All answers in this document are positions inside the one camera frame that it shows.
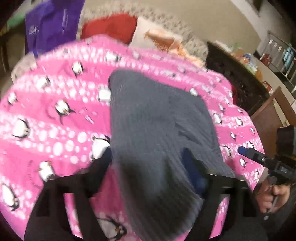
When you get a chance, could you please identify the grey pinstriped suit jacket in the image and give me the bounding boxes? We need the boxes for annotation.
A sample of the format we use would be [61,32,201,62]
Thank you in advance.
[109,70,235,240]

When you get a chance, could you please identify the person's right hand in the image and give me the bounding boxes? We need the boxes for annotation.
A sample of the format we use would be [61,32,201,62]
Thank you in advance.
[255,177,291,213]

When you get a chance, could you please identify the brown wooden chair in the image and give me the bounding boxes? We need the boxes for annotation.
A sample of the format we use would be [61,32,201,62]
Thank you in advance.
[251,87,295,157]

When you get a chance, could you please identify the dark carved wooden cabinet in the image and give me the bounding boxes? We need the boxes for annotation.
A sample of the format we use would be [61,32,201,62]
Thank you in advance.
[206,41,269,116]

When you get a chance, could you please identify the red cloth beside bed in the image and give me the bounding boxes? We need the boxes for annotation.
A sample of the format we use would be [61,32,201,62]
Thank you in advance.
[231,85,240,106]

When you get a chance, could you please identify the metal rack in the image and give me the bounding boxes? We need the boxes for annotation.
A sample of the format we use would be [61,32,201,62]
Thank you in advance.
[259,31,295,97]

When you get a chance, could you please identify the pink penguin bedspread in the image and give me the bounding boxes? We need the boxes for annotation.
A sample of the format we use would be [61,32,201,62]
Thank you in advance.
[1,35,263,237]

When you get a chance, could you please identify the grey floral quilt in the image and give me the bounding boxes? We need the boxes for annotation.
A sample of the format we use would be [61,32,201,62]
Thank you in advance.
[76,1,208,60]

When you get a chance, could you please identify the white orange pillow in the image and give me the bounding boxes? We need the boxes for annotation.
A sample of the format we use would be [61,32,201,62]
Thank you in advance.
[129,16,204,67]

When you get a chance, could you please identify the red heart cushion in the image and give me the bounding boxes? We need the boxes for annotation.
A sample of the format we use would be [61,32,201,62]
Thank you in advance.
[80,13,137,45]

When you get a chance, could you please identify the purple tote bag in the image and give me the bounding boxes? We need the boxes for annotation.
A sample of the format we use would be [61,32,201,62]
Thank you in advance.
[25,0,85,58]

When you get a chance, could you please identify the green plastic container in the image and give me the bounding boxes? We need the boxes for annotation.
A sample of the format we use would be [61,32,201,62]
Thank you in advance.
[6,15,25,29]

